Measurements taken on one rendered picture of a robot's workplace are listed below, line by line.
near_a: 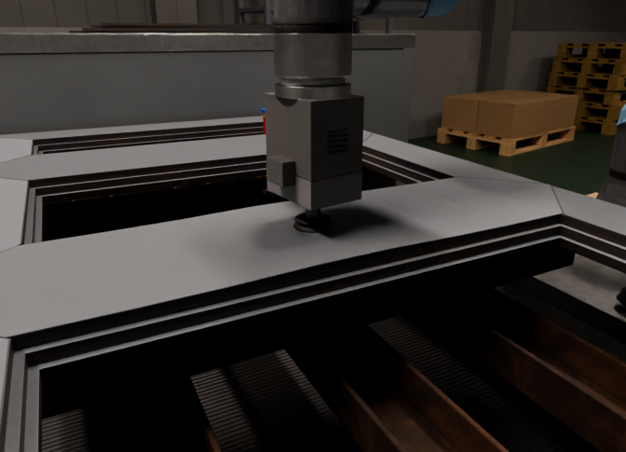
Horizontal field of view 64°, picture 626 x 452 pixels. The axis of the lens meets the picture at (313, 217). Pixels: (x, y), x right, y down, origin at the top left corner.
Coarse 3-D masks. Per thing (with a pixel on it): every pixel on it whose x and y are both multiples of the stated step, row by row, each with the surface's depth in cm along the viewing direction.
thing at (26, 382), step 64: (192, 128) 113; (256, 128) 120; (64, 192) 74; (128, 192) 77; (384, 256) 48; (448, 256) 51; (512, 256) 54; (128, 320) 38; (192, 320) 40; (256, 320) 42; (0, 448) 26
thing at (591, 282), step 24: (576, 264) 84; (600, 264) 84; (528, 288) 81; (552, 288) 77; (576, 288) 76; (600, 288) 76; (576, 312) 74; (600, 312) 70; (624, 312) 70; (624, 336) 68
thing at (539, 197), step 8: (480, 184) 70; (488, 184) 70; (496, 184) 70; (504, 184) 70; (512, 184) 70; (520, 184) 70; (504, 192) 66; (512, 192) 66; (520, 192) 66; (528, 192) 66; (536, 192) 66; (544, 192) 66; (528, 200) 63; (536, 200) 63; (544, 200) 63; (552, 200) 63; (552, 208) 60; (560, 208) 60
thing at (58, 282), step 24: (48, 240) 50; (72, 240) 50; (96, 240) 50; (24, 264) 45; (48, 264) 45; (72, 264) 45; (96, 264) 45; (24, 288) 41; (48, 288) 41; (72, 288) 41; (96, 288) 41; (120, 288) 41; (24, 312) 37; (48, 312) 37; (72, 312) 37; (96, 312) 37; (120, 312) 37
